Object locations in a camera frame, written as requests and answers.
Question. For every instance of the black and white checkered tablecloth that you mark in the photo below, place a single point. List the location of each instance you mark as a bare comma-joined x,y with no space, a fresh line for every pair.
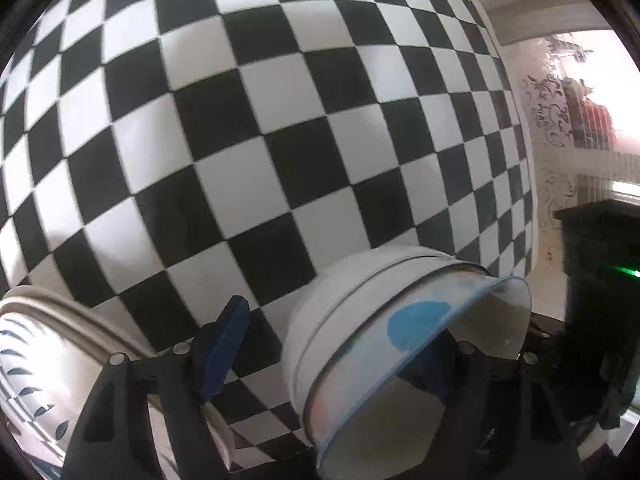
250,110

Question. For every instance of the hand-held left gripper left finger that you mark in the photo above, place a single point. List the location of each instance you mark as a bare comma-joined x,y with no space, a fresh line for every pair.
225,345

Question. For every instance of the white plate with blue petals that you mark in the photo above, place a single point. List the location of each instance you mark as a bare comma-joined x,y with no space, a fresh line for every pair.
30,360

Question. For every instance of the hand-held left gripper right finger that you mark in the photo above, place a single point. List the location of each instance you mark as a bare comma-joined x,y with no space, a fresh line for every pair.
470,385

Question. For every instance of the white bowl with blue rim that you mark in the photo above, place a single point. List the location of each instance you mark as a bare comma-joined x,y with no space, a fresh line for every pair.
340,320

